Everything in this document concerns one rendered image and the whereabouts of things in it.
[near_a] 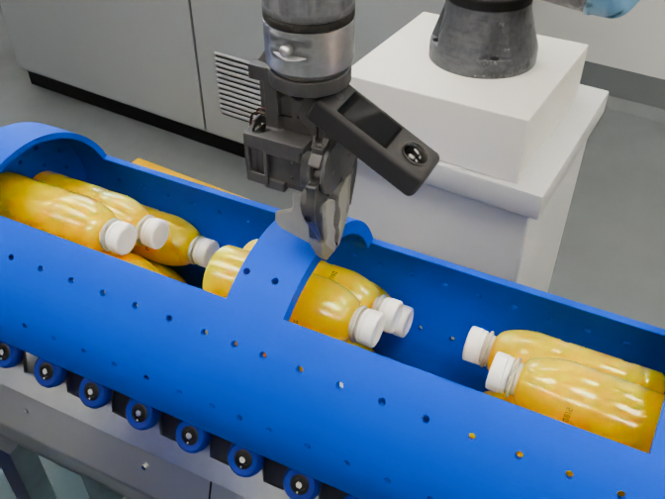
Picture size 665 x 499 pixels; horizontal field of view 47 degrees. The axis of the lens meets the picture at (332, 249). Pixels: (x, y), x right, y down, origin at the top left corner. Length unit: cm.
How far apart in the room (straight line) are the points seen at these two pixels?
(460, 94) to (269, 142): 40
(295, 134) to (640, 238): 232
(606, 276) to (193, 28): 171
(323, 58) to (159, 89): 259
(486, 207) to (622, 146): 236
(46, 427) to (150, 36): 216
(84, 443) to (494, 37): 77
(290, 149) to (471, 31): 45
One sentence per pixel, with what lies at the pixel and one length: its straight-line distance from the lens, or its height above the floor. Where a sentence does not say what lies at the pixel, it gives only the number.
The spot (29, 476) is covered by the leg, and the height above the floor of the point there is 54.
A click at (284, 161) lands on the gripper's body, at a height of 135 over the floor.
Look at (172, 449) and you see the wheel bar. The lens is 100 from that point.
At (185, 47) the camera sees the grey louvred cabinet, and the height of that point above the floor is 45.
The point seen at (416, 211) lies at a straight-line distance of 112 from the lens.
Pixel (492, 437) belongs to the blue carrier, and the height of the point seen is 118.
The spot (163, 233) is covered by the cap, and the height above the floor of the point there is 111.
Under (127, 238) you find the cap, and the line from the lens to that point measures 93.
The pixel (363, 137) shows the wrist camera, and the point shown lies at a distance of 64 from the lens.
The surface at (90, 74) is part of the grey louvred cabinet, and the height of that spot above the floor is 19.
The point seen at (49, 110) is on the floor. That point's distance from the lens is 364.
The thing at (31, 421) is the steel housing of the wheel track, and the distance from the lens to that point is 116.
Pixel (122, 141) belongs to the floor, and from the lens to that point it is 332.
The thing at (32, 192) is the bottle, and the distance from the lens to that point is 99.
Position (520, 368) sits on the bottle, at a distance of 76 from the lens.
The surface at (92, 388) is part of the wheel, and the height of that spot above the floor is 97.
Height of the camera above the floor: 173
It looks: 41 degrees down
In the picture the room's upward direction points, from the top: straight up
